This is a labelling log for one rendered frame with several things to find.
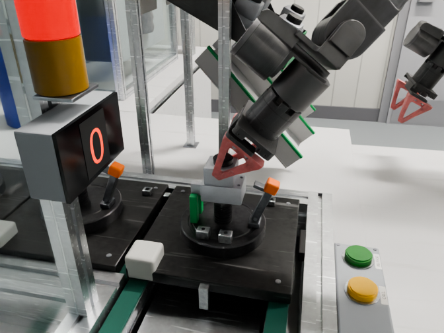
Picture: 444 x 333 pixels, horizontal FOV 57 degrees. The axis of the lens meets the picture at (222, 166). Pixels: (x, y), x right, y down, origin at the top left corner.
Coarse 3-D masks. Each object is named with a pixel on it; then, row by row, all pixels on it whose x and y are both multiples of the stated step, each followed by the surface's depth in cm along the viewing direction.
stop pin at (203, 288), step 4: (200, 284) 57; (204, 284) 57; (208, 284) 57; (200, 288) 56; (204, 288) 56; (208, 288) 56; (200, 292) 56; (204, 292) 56; (208, 292) 56; (200, 296) 57; (204, 296) 56; (208, 296) 57; (200, 300) 57; (204, 300) 57; (208, 300) 57; (200, 304) 57; (204, 304) 57; (208, 304) 57; (200, 308) 58; (204, 308) 58; (208, 308) 58
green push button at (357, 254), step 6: (354, 246) 63; (360, 246) 63; (348, 252) 62; (354, 252) 62; (360, 252) 62; (366, 252) 62; (348, 258) 61; (354, 258) 60; (360, 258) 60; (366, 258) 60; (372, 258) 61; (354, 264) 60; (360, 264) 60; (366, 264) 60
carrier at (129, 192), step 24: (96, 192) 73; (120, 192) 77; (168, 192) 80; (96, 216) 67; (120, 216) 70; (144, 216) 70; (96, 240) 64; (120, 240) 64; (96, 264) 60; (120, 264) 61
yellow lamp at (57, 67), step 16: (32, 48) 35; (48, 48) 35; (64, 48) 35; (80, 48) 37; (32, 64) 36; (48, 64) 35; (64, 64) 36; (80, 64) 37; (32, 80) 37; (48, 80) 36; (64, 80) 36; (80, 80) 38
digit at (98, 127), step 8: (96, 112) 41; (88, 120) 39; (96, 120) 41; (104, 120) 42; (80, 128) 38; (88, 128) 39; (96, 128) 41; (104, 128) 43; (88, 136) 40; (96, 136) 41; (104, 136) 43; (88, 144) 40; (96, 144) 41; (104, 144) 43; (88, 152) 40; (96, 152) 41; (104, 152) 43; (88, 160) 40; (96, 160) 42; (104, 160) 43; (88, 168) 40; (96, 168) 42
